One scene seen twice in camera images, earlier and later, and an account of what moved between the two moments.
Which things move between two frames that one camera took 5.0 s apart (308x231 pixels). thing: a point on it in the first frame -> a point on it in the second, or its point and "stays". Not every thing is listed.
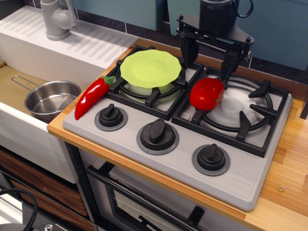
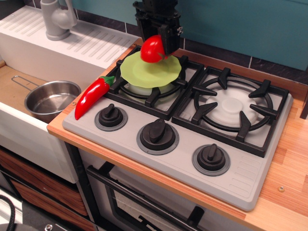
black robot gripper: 217,26 -> 152,15
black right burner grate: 244,114 stays
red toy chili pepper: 94,91 stays
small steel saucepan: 46,101 stays
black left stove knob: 111,118 stays
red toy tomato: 207,94 -> 152,49
